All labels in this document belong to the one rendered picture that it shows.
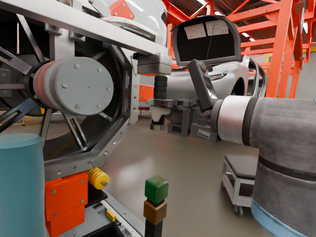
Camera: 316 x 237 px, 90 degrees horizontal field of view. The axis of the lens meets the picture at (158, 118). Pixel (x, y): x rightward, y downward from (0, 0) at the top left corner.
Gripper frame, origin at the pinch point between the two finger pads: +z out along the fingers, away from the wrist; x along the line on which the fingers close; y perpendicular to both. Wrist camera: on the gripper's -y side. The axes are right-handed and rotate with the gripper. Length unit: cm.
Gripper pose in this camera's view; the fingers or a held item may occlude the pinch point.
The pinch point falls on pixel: (154, 100)
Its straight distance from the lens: 45.3
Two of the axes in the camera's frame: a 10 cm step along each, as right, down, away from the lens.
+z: -7.3, -1.4, 6.7
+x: 6.8, -0.6, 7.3
